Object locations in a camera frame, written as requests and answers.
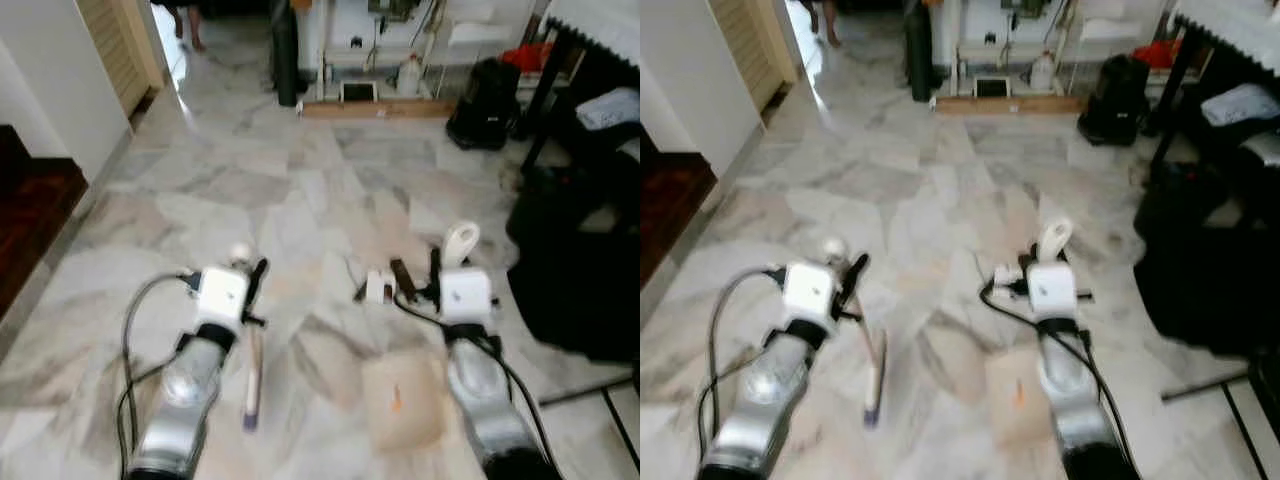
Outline black floor appliance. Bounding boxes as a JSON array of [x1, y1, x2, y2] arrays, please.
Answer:
[[446, 57, 523, 152], [1077, 53, 1153, 148]]

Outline red cloth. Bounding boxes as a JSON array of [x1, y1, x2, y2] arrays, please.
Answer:
[[500, 42, 557, 74], [1133, 39, 1184, 71]]

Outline large black bag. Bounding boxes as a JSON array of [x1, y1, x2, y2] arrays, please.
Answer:
[[504, 140, 641, 363], [1132, 150, 1280, 359]]

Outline beige louvred door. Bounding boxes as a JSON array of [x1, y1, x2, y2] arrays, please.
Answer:
[[708, 0, 801, 113], [76, 0, 168, 119]]

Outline person's bare legs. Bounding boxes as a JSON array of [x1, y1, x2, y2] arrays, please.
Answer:
[[808, 0, 847, 49], [172, 0, 208, 53]]

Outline black table stand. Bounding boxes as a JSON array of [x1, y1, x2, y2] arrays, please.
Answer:
[[1148, 20, 1280, 191], [515, 22, 641, 191]]

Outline light wooden plank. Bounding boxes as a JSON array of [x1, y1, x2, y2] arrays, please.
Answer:
[[299, 97, 458, 121], [934, 94, 1088, 115]]

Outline brown wooden block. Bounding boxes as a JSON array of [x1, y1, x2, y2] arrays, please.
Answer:
[[389, 258, 418, 301]]

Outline white patterned table cloth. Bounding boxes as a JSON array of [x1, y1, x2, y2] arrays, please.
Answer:
[[545, 0, 641, 69], [1168, 0, 1280, 63]]

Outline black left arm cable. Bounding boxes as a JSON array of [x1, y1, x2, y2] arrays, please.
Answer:
[[116, 270, 198, 476], [695, 265, 786, 471]]

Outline tall black container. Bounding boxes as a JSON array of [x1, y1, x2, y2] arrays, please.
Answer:
[[268, 0, 302, 108], [903, 0, 938, 104]]

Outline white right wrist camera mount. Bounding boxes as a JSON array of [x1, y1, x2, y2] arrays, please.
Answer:
[[440, 268, 494, 326], [1027, 262, 1079, 321]]

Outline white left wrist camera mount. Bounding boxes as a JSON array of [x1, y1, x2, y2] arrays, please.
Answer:
[[780, 262, 839, 326], [193, 265, 251, 328]]

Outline light grey cloth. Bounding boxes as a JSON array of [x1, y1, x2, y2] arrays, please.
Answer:
[[1199, 82, 1280, 129], [576, 87, 641, 133]]

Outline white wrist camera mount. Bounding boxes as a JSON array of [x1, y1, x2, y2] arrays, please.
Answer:
[[780, 262, 839, 326], [440, 268, 494, 326], [193, 265, 251, 328], [1027, 262, 1079, 321]]

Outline white shelf rack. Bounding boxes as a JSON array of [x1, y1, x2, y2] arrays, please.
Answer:
[[935, 0, 1186, 98], [298, 0, 561, 101]]

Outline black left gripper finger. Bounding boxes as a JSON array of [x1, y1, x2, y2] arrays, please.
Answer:
[[246, 257, 270, 313], [840, 253, 869, 314]]

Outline black metal rod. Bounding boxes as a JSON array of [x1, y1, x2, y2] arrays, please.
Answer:
[[1220, 383, 1276, 479], [1160, 372, 1280, 403], [598, 388, 641, 471], [538, 375, 641, 408]]

